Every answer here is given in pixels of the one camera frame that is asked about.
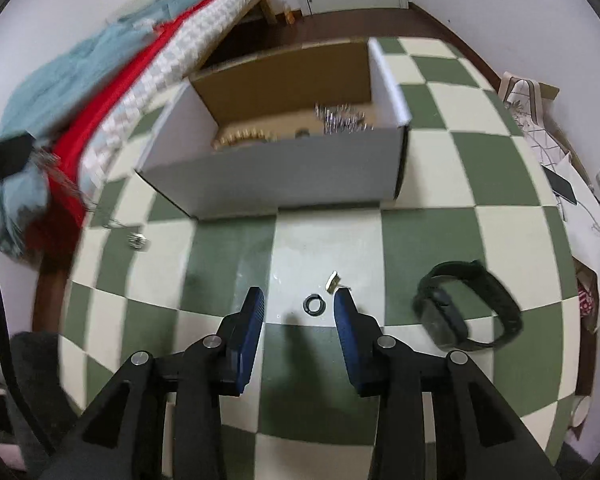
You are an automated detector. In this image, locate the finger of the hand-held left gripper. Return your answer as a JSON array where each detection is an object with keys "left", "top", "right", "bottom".
[{"left": 0, "top": 132, "right": 37, "bottom": 192}]

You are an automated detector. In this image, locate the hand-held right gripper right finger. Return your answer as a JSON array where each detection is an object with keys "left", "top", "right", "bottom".
[{"left": 332, "top": 290, "right": 561, "bottom": 480}]

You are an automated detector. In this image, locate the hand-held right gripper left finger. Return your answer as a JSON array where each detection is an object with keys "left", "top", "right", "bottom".
[{"left": 40, "top": 286, "right": 267, "bottom": 480}]

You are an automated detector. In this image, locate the thin silver necklace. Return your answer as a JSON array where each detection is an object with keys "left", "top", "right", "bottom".
[{"left": 34, "top": 151, "right": 152, "bottom": 252}]

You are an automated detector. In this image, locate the cardboard box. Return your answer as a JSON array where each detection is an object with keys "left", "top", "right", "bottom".
[{"left": 136, "top": 37, "right": 413, "bottom": 221}]

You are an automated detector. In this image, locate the wooden bead bracelet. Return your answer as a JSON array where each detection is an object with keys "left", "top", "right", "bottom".
[{"left": 211, "top": 127, "right": 277, "bottom": 151}]

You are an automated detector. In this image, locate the slim silver link bracelet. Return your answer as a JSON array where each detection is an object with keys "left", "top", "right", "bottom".
[{"left": 349, "top": 107, "right": 378, "bottom": 132}]

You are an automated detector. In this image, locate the chunky silver chain bracelet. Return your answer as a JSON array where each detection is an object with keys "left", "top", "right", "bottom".
[{"left": 314, "top": 102, "right": 355, "bottom": 133}]

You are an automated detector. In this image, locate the light blue duvet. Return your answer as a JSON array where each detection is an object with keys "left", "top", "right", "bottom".
[{"left": 0, "top": 22, "right": 158, "bottom": 261}]

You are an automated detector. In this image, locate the black smart band watch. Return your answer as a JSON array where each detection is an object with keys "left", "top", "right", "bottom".
[{"left": 412, "top": 260, "right": 524, "bottom": 352}]

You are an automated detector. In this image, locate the bed with red sheet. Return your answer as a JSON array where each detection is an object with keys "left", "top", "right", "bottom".
[{"left": 25, "top": 0, "right": 246, "bottom": 257}]

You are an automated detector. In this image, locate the grey white diamond bedsheet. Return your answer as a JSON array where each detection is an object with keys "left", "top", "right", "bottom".
[{"left": 77, "top": 0, "right": 262, "bottom": 196}]

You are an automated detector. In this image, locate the green checkered tablecloth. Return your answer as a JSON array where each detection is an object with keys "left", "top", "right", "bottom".
[{"left": 57, "top": 35, "right": 588, "bottom": 467}]

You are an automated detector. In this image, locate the red white plastic bag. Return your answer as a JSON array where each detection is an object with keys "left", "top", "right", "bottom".
[{"left": 577, "top": 279, "right": 599, "bottom": 322}]

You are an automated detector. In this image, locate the black smartphone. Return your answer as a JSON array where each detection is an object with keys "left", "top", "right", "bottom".
[{"left": 542, "top": 163, "right": 579, "bottom": 206}]

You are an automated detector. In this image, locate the brown cardboard piece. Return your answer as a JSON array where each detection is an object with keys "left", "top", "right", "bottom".
[{"left": 534, "top": 81, "right": 561, "bottom": 107}]

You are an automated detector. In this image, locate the black cable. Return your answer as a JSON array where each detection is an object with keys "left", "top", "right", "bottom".
[{"left": 0, "top": 232, "right": 57, "bottom": 463}]

